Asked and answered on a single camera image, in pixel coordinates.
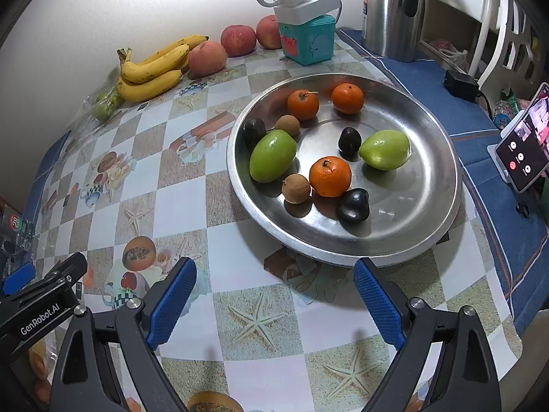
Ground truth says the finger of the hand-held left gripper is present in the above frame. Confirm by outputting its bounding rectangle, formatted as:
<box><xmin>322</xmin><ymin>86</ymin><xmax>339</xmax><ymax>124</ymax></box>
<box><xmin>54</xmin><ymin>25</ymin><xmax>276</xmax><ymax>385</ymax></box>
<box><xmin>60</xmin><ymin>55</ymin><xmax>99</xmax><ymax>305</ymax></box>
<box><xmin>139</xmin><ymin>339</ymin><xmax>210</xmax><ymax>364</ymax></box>
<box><xmin>0</xmin><ymin>263</ymin><xmax>36</xmax><ymax>297</ymax></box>
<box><xmin>43</xmin><ymin>252</ymin><xmax>89</xmax><ymax>288</ymax></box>

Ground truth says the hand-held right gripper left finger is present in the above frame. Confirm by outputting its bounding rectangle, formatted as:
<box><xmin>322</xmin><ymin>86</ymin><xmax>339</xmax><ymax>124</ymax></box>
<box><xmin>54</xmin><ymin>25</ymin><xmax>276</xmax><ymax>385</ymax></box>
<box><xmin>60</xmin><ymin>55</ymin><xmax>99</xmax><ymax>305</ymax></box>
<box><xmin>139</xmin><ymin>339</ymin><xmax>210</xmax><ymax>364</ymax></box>
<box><xmin>49</xmin><ymin>256</ymin><xmax>198</xmax><ymax>412</ymax></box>

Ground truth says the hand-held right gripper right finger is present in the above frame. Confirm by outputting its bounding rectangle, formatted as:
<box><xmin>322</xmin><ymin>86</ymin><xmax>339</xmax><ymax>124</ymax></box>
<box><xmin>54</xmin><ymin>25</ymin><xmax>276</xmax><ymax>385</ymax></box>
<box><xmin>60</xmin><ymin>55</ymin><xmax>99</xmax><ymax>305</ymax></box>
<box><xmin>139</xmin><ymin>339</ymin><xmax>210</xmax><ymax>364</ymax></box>
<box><xmin>353</xmin><ymin>256</ymin><xmax>502</xmax><ymax>412</ymax></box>

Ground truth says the round stainless steel plate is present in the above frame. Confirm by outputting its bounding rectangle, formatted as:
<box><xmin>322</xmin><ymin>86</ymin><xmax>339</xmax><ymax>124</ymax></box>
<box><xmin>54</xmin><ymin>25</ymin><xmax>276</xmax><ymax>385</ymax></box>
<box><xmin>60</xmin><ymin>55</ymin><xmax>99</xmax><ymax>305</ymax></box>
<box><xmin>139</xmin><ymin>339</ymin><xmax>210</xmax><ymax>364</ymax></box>
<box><xmin>226</xmin><ymin>73</ymin><xmax>463</xmax><ymax>267</ymax></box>

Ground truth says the orange tangerine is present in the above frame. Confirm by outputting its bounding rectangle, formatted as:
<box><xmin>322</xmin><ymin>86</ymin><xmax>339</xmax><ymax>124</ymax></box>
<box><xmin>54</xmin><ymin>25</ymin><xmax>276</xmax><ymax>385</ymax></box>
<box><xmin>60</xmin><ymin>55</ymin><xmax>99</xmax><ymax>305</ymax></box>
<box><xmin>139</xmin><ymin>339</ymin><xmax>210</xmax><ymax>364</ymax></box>
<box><xmin>287</xmin><ymin>89</ymin><xmax>320</xmax><ymax>121</ymax></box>
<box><xmin>309</xmin><ymin>156</ymin><xmax>352</xmax><ymax>198</ymax></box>
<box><xmin>331</xmin><ymin>82</ymin><xmax>365</xmax><ymax>115</ymax></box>

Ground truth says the brown longan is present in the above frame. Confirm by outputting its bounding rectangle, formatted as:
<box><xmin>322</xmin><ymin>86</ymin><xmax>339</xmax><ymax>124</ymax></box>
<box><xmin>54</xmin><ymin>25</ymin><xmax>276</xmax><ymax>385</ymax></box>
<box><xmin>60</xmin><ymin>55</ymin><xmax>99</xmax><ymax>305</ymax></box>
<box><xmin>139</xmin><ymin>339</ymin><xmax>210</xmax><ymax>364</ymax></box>
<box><xmin>282</xmin><ymin>174</ymin><xmax>311</xmax><ymax>204</ymax></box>
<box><xmin>274</xmin><ymin>114</ymin><xmax>301</xmax><ymax>135</ymax></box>

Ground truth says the round green mango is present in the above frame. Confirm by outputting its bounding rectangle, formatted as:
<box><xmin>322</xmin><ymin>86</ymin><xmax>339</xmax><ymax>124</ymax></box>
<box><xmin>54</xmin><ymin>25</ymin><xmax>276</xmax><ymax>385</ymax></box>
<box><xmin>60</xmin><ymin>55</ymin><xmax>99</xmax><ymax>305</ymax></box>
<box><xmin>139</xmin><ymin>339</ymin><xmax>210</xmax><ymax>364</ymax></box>
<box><xmin>359</xmin><ymin>129</ymin><xmax>411</xmax><ymax>171</ymax></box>

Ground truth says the long green mango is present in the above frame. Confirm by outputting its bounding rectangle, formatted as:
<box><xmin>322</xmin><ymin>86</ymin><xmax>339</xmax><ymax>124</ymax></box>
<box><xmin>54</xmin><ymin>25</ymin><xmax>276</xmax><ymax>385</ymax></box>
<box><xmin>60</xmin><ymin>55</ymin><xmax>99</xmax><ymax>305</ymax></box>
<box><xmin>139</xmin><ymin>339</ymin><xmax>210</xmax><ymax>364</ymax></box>
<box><xmin>249</xmin><ymin>129</ymin><xmax>298</xmax><ymax>183</ymax></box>

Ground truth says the dark plum with stem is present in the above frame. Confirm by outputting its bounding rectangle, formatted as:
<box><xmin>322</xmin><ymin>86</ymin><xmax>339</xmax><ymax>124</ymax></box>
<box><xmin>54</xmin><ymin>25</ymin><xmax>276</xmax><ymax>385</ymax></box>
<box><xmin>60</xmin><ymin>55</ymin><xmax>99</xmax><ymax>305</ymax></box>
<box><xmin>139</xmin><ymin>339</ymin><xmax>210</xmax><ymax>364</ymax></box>
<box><xmin>244</xmin><ymin>118</ymin><xmax>275</xmax><ymax>149</ymax></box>

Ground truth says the clear plastic container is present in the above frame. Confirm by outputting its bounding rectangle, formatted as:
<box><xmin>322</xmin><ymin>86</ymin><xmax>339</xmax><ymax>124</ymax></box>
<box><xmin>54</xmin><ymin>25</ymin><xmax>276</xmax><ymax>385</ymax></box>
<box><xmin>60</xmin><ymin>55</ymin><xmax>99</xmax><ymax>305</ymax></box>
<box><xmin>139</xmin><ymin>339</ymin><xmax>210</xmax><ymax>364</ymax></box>
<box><xmin>28</xmin><ymin>337</ymin><xmax>61</xmax><ymax>404</ymax></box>

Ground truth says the glass mug red green label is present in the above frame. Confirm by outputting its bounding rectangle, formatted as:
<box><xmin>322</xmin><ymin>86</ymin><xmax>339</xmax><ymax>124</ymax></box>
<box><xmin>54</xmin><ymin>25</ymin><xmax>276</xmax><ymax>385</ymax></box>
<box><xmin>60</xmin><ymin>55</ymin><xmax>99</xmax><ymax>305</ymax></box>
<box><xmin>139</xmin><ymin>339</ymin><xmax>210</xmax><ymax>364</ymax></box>
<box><xmin>0</xmin><ymin>208</ymin><xmax>35</xmax><ymax>262</ymax></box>

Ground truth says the checkered printed tablecloth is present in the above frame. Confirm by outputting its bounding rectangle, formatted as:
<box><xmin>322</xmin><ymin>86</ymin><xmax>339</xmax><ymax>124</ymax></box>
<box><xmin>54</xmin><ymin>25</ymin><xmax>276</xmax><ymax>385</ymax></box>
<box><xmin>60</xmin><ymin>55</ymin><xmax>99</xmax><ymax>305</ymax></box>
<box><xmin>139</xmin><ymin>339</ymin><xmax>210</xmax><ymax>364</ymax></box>
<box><xmin>0</xmin><ymin>26</ymin><xmax>549</xmax><ymax>412</ymax></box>

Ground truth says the plastic bag of green fruit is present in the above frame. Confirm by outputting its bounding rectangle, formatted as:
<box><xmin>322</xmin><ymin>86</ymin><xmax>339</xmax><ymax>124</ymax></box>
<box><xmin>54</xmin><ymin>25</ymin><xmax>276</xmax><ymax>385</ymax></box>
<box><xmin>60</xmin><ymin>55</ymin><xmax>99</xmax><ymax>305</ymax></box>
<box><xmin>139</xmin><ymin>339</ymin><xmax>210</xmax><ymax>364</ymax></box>
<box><xmin>69</xmin><ymin>81</ymin><xmax>125</xmax><ymax>138</ymax></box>

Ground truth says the yellow banana bunch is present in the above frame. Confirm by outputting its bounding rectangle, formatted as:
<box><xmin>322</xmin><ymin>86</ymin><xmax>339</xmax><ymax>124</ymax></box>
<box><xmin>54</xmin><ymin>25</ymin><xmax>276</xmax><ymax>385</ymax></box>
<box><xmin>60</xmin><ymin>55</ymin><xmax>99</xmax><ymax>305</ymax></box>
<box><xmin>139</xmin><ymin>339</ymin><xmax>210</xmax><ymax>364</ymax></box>
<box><xmin>117</xmin><ymin>34</ymin><xmax>210</xmax><ymax>104</ymax></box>

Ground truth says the smartphone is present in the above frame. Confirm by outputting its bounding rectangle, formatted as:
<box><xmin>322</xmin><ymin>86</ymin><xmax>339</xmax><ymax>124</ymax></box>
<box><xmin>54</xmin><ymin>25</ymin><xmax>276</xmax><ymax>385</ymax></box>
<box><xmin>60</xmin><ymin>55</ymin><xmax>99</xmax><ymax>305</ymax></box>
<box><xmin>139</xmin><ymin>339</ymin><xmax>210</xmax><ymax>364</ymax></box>
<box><xmin>494</xmin><ymin>82</ymin><xmax>549</xmax><ymax>194</ymax></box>

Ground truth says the small printed can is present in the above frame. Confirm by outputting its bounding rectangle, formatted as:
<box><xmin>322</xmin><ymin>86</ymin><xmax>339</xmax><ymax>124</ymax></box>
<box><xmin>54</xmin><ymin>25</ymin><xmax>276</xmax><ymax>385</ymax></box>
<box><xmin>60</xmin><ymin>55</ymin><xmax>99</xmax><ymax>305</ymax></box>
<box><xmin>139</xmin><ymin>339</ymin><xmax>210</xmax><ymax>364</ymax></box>
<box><xmin>492</xmin><ymin>100</ymin><xmax>517</xmax><ymax>130</ymax></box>

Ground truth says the black power adapter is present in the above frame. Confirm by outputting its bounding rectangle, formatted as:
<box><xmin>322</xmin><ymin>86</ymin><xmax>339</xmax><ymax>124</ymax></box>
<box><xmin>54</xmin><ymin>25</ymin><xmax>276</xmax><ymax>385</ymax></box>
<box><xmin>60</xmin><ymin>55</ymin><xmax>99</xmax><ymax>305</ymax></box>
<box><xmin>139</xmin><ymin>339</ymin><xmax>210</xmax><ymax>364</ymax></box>
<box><xmin>443</xmin><ymin>70</ymin><xmax>480</xmax><ymax>103</ymax></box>

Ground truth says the clear plastic bag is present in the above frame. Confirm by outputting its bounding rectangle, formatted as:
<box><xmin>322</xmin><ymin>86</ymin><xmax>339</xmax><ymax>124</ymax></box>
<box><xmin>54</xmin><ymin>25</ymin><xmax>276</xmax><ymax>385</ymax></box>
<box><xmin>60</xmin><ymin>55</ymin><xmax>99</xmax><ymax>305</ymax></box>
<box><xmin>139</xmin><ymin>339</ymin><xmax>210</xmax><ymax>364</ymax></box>
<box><xmin>429</xmin><ymin>38</ymin><xmax>469</xmax><ymax>73</ymax></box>

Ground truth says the teal plastic box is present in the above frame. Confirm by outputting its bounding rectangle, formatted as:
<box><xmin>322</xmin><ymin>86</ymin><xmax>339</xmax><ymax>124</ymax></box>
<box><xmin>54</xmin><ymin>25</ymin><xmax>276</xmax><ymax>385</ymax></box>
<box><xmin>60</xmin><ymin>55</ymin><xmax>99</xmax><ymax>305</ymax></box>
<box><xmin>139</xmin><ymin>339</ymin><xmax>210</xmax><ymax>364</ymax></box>
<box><xmin>278</xmin><ymin>14</ymin><xmax>336</xmax><ymax>66</ymax></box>

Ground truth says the steel thermos jug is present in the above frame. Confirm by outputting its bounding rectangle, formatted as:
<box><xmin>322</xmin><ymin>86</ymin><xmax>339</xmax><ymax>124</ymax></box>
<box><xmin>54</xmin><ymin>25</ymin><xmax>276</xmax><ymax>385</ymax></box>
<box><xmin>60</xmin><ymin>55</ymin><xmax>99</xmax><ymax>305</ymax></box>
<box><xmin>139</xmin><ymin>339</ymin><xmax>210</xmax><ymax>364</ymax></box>
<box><xmin>361</xmin><ymin>0</ymin><xmax>425</xmax><ymax>63</ymax></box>

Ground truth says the white chair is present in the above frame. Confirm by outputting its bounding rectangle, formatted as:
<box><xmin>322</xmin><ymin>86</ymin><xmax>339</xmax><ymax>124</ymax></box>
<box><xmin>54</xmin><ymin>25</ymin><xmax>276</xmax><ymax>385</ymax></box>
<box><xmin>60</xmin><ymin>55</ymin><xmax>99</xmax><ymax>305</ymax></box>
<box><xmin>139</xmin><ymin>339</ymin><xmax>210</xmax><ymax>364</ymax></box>
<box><xmin>418</xmin><ymin>0</ymin><xmax>545</xmax><ymax>95</ymax></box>

